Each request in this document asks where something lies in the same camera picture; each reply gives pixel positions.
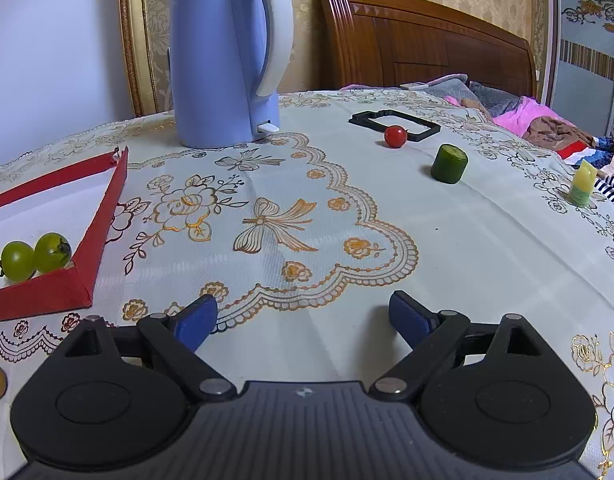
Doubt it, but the yellow green sugarcane piece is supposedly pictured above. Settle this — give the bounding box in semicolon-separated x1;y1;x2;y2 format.
568;161;599;207

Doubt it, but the white gold floral tablecloth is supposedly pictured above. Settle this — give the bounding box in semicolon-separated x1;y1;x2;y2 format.
0;91;614;480

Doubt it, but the blue electric kettle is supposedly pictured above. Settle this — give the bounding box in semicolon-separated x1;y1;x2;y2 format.
167;0;294;150

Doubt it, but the wooden bed headboard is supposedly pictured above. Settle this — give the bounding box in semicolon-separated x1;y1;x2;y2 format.
314;0;538;106

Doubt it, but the green tomato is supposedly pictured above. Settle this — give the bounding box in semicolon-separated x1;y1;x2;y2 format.
0;241;38;283
34;232;73;274

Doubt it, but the striped cloth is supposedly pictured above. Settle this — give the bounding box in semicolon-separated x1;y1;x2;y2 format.
562;135;614;213

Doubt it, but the green cucumber piece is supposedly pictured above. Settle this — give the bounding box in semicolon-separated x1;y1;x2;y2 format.
430;144;469;184

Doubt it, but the floral wardrobe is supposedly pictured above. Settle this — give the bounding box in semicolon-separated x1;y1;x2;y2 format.
544;0;614;141

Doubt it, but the red cardboard box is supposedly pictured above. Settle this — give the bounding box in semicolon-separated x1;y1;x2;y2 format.
0;146;130;323

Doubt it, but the pink blanket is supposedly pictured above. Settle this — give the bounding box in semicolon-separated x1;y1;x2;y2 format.
444;94;560;137

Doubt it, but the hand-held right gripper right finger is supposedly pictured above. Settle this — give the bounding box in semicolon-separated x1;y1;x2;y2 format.
369;289;556;403

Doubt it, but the black rectangular frame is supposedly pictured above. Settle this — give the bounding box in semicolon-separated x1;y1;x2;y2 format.
348;108;442;144

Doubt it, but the brown floral cloth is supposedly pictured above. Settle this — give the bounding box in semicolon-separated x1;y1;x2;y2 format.
521;116;597;149

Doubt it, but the gold wall moulding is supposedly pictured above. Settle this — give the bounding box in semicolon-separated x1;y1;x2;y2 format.
118;0;160;117

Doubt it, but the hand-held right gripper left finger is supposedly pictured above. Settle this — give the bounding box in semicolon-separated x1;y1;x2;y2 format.
48;294;238;403

